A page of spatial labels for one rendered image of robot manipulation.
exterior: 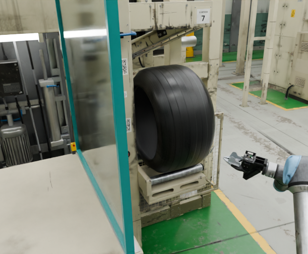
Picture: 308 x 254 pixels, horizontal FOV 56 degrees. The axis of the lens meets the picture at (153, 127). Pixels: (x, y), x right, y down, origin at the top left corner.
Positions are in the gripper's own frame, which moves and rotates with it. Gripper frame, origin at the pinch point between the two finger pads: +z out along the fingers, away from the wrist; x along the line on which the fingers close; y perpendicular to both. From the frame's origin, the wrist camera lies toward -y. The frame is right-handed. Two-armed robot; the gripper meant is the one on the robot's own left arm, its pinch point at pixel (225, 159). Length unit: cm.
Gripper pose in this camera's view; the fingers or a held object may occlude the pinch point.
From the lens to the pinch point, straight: 157.8
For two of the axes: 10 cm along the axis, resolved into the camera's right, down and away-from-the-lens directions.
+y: -0.4, -7.2, -6.9
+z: -9.1, -2.6, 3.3
